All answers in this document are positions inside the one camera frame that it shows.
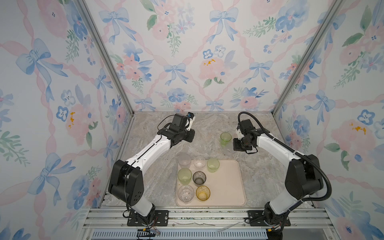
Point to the grey smoked plastic cup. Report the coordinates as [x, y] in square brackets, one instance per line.
[199, 178]

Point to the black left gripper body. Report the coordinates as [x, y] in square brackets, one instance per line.
[186, 135]

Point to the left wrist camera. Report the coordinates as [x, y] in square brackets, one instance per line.
[191, 118]

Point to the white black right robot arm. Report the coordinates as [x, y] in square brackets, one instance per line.
[302, 178]

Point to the aluminium corner post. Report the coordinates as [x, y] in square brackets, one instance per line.
[328, 19]
[90, 24]

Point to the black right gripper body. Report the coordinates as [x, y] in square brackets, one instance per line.
[240, 145]

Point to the beige plastic tray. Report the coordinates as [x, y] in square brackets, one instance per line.
[226, 187]

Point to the aluminium corner post right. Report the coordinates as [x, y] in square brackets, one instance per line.
[328, 19]

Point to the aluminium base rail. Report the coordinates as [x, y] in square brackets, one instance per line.
[206, 224]

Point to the aluminium corner post left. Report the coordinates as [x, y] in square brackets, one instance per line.
[90, 24]

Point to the clear plastic cup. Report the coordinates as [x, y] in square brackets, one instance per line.
[184, 160]
[228, 150]
[186, 193]
[200, 162]

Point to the light green plastic cup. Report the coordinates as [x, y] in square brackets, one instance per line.
[184, 176]
[213, 165]

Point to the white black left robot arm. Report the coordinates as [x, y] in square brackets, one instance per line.
[127, 177]

